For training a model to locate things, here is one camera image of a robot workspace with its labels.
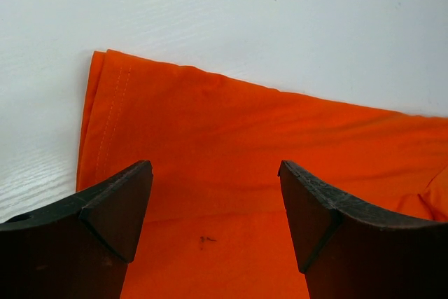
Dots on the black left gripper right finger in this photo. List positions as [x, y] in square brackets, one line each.
[349, 248]

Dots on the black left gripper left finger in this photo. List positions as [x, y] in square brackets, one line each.
[79, 246]

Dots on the orange t shirt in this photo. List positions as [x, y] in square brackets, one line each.
[216, 225]

